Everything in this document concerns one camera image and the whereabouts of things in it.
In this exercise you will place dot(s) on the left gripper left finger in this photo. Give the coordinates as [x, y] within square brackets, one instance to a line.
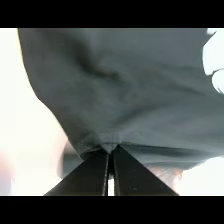
[87, 177]

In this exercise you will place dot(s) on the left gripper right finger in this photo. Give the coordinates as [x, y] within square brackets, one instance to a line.
[136, 178]

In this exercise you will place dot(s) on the dark grey garment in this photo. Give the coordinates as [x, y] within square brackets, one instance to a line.
[126, 90]

